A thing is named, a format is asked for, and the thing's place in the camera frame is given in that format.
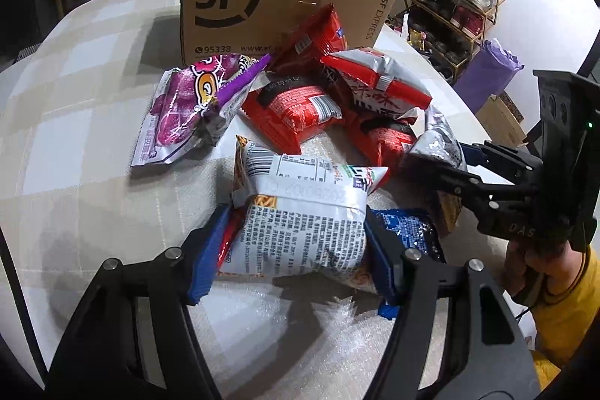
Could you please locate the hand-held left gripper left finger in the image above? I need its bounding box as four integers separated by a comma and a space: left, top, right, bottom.
44, 203, 235, 400

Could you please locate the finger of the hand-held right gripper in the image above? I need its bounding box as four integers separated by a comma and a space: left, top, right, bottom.
436, 172, 537, 213
459, 141, 545, 178

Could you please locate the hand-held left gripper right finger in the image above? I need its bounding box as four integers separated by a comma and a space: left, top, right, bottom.
363, 207, 542, 400

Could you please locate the silver black snack packet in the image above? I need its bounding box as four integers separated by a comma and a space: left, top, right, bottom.
398, 105, 470, 237

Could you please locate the white snack packet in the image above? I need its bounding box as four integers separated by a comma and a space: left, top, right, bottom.
216, 135, 391, 295

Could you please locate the small red barcode snack packet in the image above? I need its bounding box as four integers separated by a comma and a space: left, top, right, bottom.
241, 72, 343, 154

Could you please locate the red triangular snack packet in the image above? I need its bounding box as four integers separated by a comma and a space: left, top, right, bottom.
269, 4, 348, 75

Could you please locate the brown cardboard box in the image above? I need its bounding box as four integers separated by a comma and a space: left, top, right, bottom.
179, 0, 397, 68

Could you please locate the person's right hand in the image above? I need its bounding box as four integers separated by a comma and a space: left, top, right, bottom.
504, 236, 587, 306

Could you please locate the small cardboard box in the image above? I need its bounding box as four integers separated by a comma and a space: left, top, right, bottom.
475, 91, 533, 148

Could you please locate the blue snack packet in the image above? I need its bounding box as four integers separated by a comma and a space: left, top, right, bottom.
370, 208, 448, 265

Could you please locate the purple bag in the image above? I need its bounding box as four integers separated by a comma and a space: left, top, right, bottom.
452, 39, 525, 112

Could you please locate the red black snack packet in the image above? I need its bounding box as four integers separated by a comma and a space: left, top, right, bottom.
347, 109, 420, 169

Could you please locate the red and silver snack packet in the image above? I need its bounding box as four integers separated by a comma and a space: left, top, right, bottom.
321, 48, 433, 120

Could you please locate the wooden shoe rack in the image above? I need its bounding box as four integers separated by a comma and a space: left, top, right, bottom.
400, 0, 509, 84

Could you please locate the purple snack packet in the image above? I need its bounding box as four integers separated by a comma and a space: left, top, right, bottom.
130, 53, 273, 167

